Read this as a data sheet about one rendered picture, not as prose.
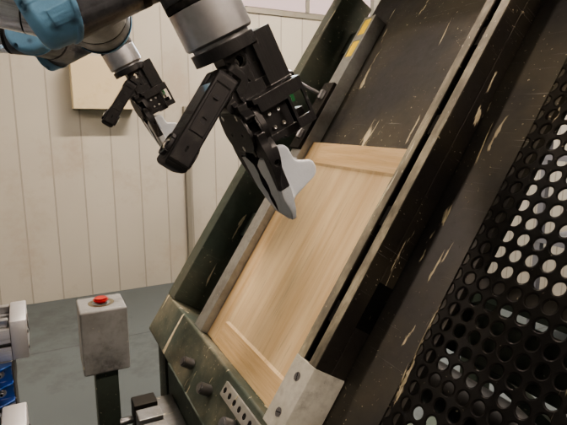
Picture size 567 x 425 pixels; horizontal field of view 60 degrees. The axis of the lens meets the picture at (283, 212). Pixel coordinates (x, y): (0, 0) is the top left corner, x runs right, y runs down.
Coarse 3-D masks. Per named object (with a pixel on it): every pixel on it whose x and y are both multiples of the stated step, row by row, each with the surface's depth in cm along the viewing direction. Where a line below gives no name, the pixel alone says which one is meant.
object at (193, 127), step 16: (208, 80) 51; (224, 80) 50; (208, 96) 49; (224, 96) 50; (192, 112) 49; (208, 112) 50; (176, 128) 51; (192, 128) 49; (208, 128) 50; (176, 144) 49; (192, 144) 49; (160, 160) 50; (176, 160) 49; (192, 160) 50
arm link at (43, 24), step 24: (24, 0) 43; (48, 0) 43; (72, 0) 43; (96, 0) 44; (120, 0) 45; (144, 0) 47; (48, 24) 44; (72, 24) 45; (96, 24) 46; (120, 24) 52
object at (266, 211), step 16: (368, 32) 131; (368, 48) 132; (352, 64) 131; (336, 80) 131; (352, 80) 132; (336, 96) 130; (336, 112) 131; (320, 128) 130; (304, 144) 128; (272, 208) 127; (256, 224) 127; (240, 240) 130; (256, 240) 127; (240, 256) 126; (224, 272) 128; (240, 272) 126; (224, 288) 125; (208, 304) 127; (208, 320) 124
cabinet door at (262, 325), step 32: (320, 160) 122; (352, 160) 110; (384, 160) 101; (320, 192) 115; (352, 192) 105; (288, 224) 120; (320, 224) 109; (352, 224) 100; (256, 256) 124; (288, 256) 113; (320, 256) 103; (256, 288) 117; (288, 288) 107; (320, 288) 98; (224, 320) 121; (256, 320) 110; (288, 320) 101; (224, 352) 114; (256, 352) 104; (288, 352) 96; (256, 384) 99
